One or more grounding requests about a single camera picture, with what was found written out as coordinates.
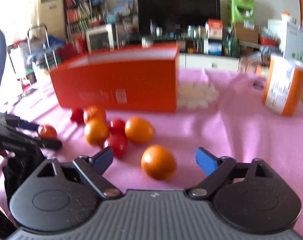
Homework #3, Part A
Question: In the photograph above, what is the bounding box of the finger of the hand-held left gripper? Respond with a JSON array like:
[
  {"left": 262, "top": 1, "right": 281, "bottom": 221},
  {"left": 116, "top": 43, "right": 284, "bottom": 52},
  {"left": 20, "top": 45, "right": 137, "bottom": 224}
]
[
  {"left": 15, "top": 133, "right": 63, "bottom": 151},
  {"left": 5, "top": 114, "right": 42, "bottom": 131}
]

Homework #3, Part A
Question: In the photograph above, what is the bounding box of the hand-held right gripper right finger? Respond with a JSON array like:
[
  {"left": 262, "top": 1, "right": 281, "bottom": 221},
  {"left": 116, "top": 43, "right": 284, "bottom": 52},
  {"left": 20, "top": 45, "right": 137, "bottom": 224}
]
[{"left": 188, "top": 147, "right": 281, "bottom": 200}]

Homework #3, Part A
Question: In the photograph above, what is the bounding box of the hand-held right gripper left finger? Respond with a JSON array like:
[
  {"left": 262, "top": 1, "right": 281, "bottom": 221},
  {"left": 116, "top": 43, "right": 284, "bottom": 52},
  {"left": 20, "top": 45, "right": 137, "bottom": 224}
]
[{"left": 36, "top": 146, "right": 123, "bottom": 200}]

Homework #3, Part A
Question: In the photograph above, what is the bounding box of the orange-red tomato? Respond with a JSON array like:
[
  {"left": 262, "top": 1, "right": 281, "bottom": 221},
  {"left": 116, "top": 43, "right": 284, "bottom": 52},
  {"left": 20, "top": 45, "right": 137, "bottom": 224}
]
[{"left": 38, "top": 125, "right": 58, "bottom": 140}]

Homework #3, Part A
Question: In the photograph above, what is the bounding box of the large orange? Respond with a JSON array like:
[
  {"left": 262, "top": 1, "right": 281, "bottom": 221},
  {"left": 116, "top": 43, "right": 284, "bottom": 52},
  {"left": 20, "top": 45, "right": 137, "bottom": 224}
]
[{"left": 141, "top": 144, "right": 177, "bottom": 181}]

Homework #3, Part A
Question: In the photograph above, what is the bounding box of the orange cardboard box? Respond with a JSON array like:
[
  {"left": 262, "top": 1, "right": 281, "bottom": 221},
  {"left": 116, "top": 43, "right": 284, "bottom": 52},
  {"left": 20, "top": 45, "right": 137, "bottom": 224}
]
[{"left": 49, "top": 44, "right": 180, "bottom": 113}]

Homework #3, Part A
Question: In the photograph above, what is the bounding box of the red tomato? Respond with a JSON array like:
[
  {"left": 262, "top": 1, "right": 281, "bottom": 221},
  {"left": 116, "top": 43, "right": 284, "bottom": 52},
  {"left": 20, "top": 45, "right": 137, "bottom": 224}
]
[
  {"left": 70, "top": 108, "right": 85, "bottom": 124},
  {"left": 109, "top": 118, "right": 126, "bottom": 136},
  {"left": 103, "top": 133, "right": 128, "bottom": 158}
]

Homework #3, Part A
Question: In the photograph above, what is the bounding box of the pink floral blanket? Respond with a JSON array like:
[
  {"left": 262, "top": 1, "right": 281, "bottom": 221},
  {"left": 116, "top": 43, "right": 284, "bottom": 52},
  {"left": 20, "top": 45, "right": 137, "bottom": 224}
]
[{"left": 0, "top": 67, "right": 303, "bottom": 238}]

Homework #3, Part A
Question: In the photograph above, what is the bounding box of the red paper bag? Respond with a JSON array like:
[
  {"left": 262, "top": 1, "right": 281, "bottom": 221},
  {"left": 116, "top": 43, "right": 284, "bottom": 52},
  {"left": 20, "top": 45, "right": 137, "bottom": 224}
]
[{"left": 60, "top": 36, "right": 88, "bottom": 60}]

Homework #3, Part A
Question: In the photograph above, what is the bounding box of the white low television cabinet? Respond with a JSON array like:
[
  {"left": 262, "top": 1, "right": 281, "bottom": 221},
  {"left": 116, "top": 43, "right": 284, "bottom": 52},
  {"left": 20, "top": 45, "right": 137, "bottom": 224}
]
[{"left": 141, "top": 36, "right": 241, "bottom": 72}]

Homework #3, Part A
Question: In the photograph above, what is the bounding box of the orange labelled canister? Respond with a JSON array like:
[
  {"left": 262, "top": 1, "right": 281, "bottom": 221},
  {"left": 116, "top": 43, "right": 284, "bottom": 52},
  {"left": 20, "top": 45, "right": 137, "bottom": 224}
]
[{"left": 263, "top": 54, "right": 303, "bottom": 117}]

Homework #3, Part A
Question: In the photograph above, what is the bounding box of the tall tan cardboard box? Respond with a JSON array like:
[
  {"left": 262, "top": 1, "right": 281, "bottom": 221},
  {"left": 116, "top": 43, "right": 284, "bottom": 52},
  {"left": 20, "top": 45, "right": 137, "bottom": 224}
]
[{"left": 40, "top": 0, "right": 66, "bottom": 40}]

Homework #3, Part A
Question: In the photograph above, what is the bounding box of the white glass-door cabinet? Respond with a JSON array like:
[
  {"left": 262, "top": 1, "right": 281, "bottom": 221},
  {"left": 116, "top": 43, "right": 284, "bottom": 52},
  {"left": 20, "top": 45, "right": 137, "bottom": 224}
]
[{"left": 86, "top": 24, "right": 118, "bottom": 54}]

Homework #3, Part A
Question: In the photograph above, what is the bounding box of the bookshelf with books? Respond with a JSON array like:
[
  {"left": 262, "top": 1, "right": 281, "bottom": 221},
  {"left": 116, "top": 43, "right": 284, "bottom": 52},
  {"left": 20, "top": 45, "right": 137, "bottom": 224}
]
[{"left": 63, "top": 0, "right": 107, "bottom": 43}]

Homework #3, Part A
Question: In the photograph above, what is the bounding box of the orange and white carton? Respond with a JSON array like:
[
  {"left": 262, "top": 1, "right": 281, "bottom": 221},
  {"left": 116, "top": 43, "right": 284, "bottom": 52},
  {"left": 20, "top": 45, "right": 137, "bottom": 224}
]
[{"left": 206, "top": 19, "right": 223, "bottom": 40}]

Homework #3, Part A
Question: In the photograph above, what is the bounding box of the brown cardboard box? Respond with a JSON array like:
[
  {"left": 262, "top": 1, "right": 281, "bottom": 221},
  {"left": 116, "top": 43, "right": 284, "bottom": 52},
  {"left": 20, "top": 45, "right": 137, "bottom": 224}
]
[{"left": 233, "top": 22, "right": 259, "bottom": 43}]

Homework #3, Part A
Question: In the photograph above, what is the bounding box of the red basket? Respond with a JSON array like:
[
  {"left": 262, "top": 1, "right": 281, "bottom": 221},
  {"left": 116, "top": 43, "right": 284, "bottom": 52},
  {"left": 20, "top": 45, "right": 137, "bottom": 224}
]
[{"left": 259, "top": 36, "right": 278, "bottom": 47}]

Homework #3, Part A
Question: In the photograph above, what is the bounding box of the white box with green print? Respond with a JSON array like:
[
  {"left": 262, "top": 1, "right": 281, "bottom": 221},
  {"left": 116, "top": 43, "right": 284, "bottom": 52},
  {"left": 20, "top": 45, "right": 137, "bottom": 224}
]
[{"left": 283, "top": 21, "right": 303, "bottom": 67}]

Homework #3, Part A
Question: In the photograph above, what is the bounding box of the black flat television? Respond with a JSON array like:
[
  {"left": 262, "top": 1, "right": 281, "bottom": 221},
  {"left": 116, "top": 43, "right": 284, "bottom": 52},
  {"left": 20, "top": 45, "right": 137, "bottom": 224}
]
[{"left": 136, "top": 0, "right": 221, "bottom": 34}]

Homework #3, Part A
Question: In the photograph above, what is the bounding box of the green plastic shelf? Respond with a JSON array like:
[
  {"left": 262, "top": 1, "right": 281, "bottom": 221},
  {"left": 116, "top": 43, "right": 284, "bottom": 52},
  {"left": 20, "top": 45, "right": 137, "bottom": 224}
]
[{"left": 227, "top": 0, "right": 256, "bottom": 28}]

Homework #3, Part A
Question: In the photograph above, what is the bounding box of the wire shopping trolley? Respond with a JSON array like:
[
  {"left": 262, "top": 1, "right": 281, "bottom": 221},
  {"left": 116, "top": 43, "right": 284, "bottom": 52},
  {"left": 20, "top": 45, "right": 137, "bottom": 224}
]
[{"left": 26, "top": 24, "right": 58, "bottom": 68}]

